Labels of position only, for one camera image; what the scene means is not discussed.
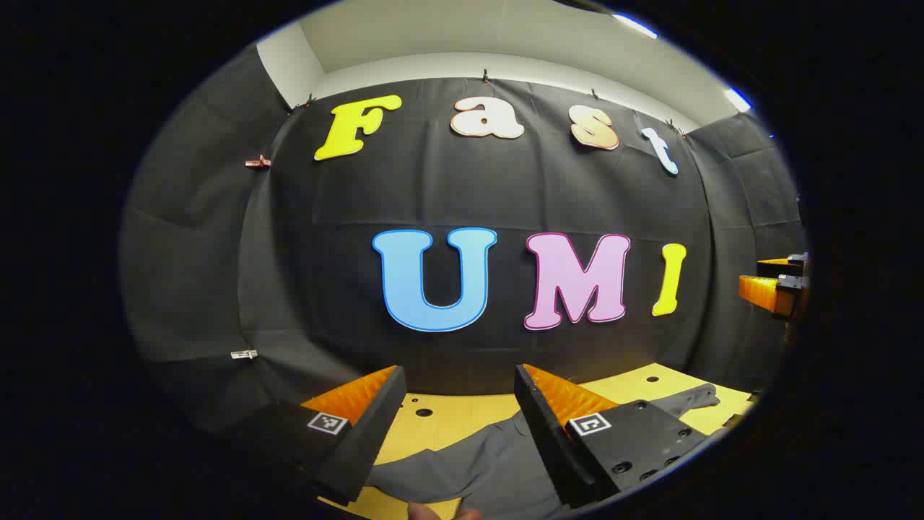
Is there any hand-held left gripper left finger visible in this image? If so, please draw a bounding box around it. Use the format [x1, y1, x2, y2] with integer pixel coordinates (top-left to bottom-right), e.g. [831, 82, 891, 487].
[231, 365, 406, 505]

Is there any grey shirt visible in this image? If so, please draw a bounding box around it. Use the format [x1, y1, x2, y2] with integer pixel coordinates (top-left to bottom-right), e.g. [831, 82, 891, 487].
[365, 384, 721, 520]

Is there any black backdrop cloth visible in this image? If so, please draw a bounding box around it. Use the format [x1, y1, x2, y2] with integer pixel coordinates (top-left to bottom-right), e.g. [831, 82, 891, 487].
[119, 43, 809, 434]

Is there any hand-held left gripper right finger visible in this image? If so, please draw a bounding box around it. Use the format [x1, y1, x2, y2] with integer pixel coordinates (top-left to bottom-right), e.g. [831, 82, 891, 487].
[514, 364, 710, 509]

